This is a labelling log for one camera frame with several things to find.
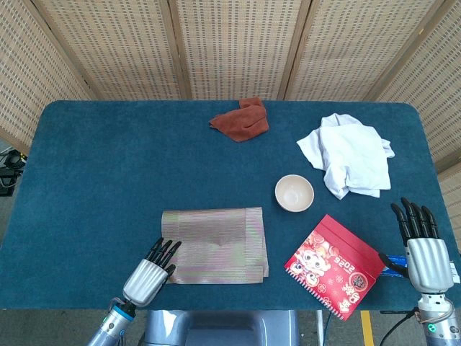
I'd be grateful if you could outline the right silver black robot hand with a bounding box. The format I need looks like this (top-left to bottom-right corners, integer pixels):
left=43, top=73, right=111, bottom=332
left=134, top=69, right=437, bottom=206
left=377, top=197, right=455, bottom=293

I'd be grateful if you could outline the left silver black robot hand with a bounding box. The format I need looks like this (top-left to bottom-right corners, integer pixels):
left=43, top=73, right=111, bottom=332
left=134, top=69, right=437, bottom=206
left=122, top=236, right=182, bottom=308

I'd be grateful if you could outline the silver woven placemat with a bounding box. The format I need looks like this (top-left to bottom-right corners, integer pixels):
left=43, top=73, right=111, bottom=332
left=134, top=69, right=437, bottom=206
left=161, top=207, right=270, bottom=285

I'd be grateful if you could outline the beige bowl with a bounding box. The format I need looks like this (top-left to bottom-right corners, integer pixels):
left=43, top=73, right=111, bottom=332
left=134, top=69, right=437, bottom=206
left=274, top=174, right=315, bottom=213

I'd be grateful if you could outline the blue white toothpaste box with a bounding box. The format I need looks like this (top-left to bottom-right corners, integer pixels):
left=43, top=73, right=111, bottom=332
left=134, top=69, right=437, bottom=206
left=385, top=254, right=461, bottom=284

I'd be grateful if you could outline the grey blue robot torso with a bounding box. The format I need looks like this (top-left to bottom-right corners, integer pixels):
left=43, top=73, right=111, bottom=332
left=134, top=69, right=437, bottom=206
left=138, top=309, right=300, bottom=346

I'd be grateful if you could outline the yellow floor tape strip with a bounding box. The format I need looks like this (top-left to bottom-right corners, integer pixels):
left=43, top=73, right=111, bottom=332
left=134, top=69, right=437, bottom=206
left=359, top=310, right=374, bottom=346

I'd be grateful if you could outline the red spiral desk calendar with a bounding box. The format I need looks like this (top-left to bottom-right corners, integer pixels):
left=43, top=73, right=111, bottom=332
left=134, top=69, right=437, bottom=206
left=284, top=214, right=386, bottom=321

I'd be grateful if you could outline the blue carpet table cover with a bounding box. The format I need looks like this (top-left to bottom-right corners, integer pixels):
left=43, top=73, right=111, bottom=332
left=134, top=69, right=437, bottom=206
left=0, top=99, right=461, bottom=311

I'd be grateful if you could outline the white table leg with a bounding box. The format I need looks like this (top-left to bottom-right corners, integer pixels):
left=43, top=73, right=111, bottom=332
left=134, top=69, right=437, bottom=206
left=315, top=310, right=325, bottom=346

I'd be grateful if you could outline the crumpled white cloth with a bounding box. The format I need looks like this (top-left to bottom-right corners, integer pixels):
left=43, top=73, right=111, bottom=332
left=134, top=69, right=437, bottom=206
left=296, top=113, right=396, bottom=200

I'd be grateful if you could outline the rust brown cloth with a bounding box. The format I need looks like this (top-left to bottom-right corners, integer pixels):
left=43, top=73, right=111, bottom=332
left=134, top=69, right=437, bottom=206
left=209, top=97, right=270, bottom=143

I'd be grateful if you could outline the bamboo folding screen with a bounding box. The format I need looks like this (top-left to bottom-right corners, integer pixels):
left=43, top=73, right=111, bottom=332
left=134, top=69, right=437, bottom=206
left=0, top=0, right=461, bottom=239

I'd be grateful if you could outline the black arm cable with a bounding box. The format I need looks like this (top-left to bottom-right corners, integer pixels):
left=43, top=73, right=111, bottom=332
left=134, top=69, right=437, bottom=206
left=380, top=309, right=417, bottom=346

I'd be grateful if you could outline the black equipment with cables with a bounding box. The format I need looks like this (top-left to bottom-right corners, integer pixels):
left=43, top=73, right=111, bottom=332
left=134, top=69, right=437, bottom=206
left=0, top=149, right=28, bottom=198

